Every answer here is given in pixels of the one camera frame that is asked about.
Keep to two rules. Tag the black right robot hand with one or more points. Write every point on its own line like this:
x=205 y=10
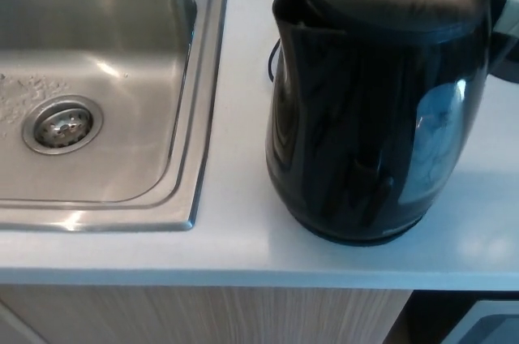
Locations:
x=503 y=11

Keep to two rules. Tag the metal sink drain strainer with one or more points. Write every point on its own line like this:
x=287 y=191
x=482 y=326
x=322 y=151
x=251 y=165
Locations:
x=63 y=125

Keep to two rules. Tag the black electric kettle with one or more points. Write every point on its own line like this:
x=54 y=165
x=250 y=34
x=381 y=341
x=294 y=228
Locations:
x=365 y=117

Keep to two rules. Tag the black kettle base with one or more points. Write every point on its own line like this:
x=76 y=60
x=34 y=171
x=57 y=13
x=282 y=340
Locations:
x=357 y=239

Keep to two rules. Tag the silver under-counter appliance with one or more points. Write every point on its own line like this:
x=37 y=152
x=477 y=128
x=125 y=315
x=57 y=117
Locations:
x=486 y=328

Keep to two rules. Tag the stainless steel sink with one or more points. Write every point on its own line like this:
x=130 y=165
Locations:
x=121 y=76

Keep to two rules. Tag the wood cabinet door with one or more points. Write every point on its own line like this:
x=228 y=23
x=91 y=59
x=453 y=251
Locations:
x=10 y=332
x=202 y=315

